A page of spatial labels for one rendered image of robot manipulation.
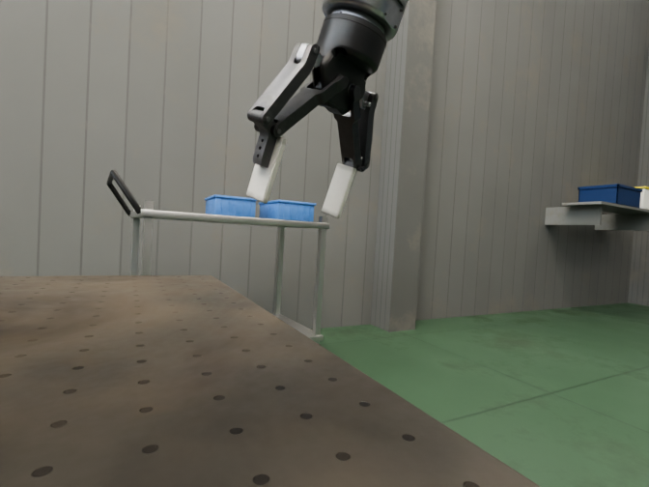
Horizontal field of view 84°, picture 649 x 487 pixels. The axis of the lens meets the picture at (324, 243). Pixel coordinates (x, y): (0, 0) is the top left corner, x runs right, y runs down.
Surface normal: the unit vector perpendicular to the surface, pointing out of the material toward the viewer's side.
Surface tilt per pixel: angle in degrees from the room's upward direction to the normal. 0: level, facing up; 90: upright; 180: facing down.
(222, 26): 90
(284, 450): 0
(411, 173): 90
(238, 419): 0
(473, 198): 90
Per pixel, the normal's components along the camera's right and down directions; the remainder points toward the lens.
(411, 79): 0.47, 0.05
